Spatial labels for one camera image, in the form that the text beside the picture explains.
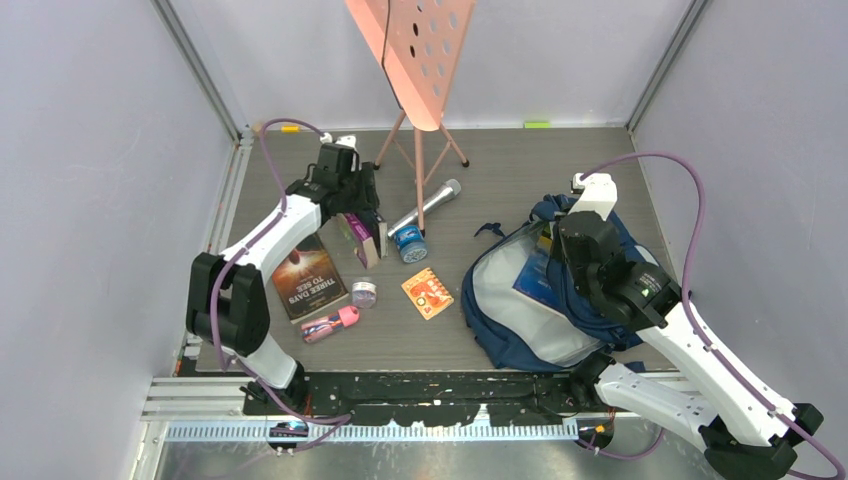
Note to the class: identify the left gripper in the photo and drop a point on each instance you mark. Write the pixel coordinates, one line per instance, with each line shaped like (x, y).
(363, 178)

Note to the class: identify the purple Treehouse book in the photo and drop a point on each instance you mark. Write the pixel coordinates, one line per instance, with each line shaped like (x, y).
(360, 238)

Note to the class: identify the Animal Farm book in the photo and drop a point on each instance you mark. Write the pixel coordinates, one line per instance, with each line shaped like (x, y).
(532, 281)

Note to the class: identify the navy blue student backpack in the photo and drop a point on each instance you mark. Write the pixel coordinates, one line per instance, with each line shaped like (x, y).
(518, 333)

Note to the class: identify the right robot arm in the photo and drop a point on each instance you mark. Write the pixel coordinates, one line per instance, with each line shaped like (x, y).
(683, 378)

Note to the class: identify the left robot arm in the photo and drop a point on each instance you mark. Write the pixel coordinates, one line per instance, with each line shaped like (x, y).
(227, 303)

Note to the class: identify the silver microphone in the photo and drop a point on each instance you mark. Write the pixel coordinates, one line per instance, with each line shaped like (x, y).
(449, 190)

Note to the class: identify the small purple glitter jar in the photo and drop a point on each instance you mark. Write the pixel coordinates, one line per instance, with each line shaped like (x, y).
(363, 293)

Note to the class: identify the Three Days to See book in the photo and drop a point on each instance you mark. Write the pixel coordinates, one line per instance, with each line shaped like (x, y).
(308, 281)

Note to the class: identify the pink music stand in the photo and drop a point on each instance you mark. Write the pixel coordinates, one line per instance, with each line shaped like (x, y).
(417, 45)

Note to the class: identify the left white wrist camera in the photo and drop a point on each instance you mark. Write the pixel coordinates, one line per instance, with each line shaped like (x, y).
(348, 141)

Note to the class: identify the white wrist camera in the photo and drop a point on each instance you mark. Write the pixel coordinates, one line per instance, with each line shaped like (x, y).
(596, 193)
(348, 141)

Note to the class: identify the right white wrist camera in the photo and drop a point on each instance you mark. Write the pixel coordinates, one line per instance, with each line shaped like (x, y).
(596, 193)

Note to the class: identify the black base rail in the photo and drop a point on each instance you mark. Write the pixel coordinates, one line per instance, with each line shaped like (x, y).
(443, 399)

